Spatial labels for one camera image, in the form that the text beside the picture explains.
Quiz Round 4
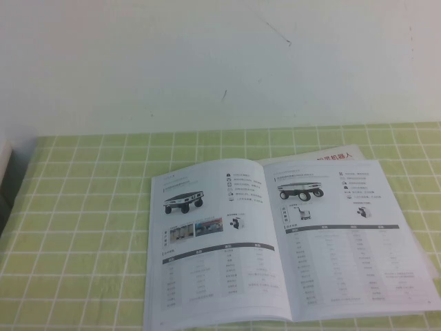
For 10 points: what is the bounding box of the white product brochure book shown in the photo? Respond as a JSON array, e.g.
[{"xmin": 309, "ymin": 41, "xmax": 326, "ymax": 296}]
[{"xmin": 143, "ymin": 157, "xmax": 441, "ymax": 331}]

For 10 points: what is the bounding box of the white box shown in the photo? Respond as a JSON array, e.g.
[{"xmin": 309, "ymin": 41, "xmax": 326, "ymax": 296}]
[{"xmin": 0, "ymin": 137, "xmax": 14, "ymax": 185}]

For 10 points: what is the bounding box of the green checked tablecloth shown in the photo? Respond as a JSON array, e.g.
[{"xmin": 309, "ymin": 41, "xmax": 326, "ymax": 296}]
[{"xmin": 0, "ymin": 121, "xmax": 441, "ymax": 331}]

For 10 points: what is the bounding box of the white leaflet with red print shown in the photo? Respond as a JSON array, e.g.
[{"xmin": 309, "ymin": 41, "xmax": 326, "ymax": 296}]
[{"xmin": 258, "ymin": 143, "xmax": 368, "ymax": 167}]

